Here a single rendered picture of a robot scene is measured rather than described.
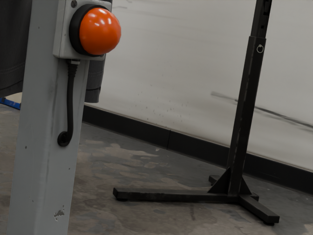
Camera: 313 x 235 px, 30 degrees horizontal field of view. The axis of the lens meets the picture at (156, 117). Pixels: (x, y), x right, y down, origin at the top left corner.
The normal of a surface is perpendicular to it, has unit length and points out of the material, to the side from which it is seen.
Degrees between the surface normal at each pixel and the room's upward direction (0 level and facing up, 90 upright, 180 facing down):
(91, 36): 99
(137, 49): 90
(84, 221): 0
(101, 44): 118
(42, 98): 90
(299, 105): 90
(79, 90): 90
